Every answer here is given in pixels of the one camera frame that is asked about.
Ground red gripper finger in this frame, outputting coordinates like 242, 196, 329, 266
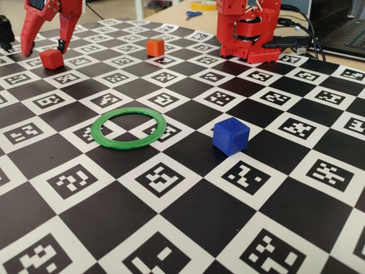
58, 13, 83, 54
20, 7, 54, 57

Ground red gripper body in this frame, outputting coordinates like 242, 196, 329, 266
24, 0, 86, 17

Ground red cube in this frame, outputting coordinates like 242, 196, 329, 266
39, 49, 64, 70

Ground orange cube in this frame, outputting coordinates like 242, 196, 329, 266
145, 39, 165, 57

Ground blue cube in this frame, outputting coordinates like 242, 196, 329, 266
212, 116, 251, 156

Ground yellow tape roll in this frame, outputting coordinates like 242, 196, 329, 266
190, 0, 217, 11

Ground black power adapter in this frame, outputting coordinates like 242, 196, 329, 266
263, 35, 311, 50

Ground black white marker checkerboard mat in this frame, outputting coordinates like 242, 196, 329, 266
0, 17, 365, 274

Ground black laptop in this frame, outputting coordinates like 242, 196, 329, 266
309, 0, 365, 61

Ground black camera device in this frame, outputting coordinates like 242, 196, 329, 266
0, 15, 16, 53

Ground green ring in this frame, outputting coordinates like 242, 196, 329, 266
91, 107, 167, 150

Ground black cable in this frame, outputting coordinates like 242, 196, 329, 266
278, 17, 327, 61
281, 4, 322, 58

